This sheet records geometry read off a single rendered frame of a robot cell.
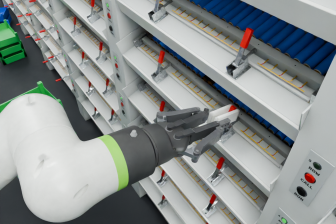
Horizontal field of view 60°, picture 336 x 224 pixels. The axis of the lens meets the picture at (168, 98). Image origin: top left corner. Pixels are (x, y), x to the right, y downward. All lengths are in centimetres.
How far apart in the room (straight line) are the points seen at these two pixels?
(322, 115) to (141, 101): 71
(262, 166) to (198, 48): 29
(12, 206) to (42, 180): 141
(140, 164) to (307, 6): 32
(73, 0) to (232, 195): 99
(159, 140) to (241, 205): 39
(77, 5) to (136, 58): 46
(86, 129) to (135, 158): 156
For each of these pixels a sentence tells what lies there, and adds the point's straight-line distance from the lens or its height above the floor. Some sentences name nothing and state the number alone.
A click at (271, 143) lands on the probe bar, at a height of 97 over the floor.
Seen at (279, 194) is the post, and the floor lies 94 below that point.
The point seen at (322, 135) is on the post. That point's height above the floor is 113.
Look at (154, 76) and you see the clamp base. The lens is 84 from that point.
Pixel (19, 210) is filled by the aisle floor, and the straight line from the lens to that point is 180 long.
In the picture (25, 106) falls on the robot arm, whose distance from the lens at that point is 51.
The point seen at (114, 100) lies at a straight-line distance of 135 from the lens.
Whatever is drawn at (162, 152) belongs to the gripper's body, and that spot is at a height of 106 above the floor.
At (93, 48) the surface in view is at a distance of 135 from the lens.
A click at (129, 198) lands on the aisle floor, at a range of 167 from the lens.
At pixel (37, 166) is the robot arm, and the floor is 113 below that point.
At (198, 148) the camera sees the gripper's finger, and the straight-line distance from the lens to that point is 53.
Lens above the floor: 146
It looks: 43 degrees down
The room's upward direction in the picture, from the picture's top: straight up
